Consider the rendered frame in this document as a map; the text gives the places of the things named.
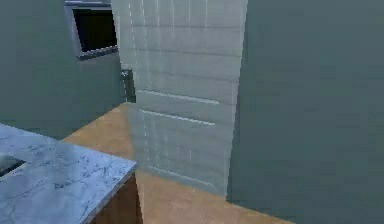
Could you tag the pale grey panelled room door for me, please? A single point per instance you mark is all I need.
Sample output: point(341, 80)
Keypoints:
point(186, 100)

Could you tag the grey framed dark window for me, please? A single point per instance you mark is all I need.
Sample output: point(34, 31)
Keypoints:
point(95, 30)

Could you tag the marble top wooden kitchen counter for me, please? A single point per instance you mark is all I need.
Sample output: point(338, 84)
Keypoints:
point(60, 180)

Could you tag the dark steel sink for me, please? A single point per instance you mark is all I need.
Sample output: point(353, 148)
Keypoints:
point(8, 165)

